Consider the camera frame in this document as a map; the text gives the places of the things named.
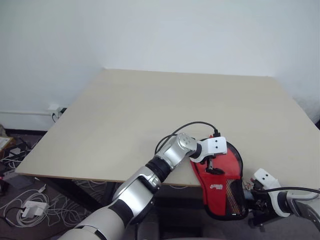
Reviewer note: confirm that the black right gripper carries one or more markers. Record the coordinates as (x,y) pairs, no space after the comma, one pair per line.
(261,202)

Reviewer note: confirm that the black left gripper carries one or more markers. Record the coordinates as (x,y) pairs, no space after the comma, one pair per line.
(215,156)

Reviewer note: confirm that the red mesh pouch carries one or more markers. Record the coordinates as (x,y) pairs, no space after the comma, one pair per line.
(217,190)

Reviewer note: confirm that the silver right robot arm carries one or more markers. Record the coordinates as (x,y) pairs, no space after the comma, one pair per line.
(303,206)

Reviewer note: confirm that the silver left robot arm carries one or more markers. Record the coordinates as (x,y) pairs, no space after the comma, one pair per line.
(140,190)

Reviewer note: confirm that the beige wooden table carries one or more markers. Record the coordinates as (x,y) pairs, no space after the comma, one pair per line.
(150,112)

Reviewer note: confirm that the black power plug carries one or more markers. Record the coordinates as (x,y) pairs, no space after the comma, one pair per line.
(63,110)

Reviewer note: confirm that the white power adapter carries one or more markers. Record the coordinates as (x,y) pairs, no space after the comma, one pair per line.
(33,208)

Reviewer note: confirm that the brown cardboard box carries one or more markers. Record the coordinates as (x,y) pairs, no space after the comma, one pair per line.
(5,143)

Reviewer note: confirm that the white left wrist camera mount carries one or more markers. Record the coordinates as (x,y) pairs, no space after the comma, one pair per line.
(216,145)

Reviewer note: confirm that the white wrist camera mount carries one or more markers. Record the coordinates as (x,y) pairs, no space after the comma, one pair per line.
(266,178)
(216,145)

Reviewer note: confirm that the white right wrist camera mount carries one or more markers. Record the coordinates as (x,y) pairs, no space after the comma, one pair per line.
(266,178)

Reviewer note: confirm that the black metal table frame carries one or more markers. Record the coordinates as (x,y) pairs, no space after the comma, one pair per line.
(82,195)

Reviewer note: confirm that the white wall outlet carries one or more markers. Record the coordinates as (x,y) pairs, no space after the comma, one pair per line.
(53,108)

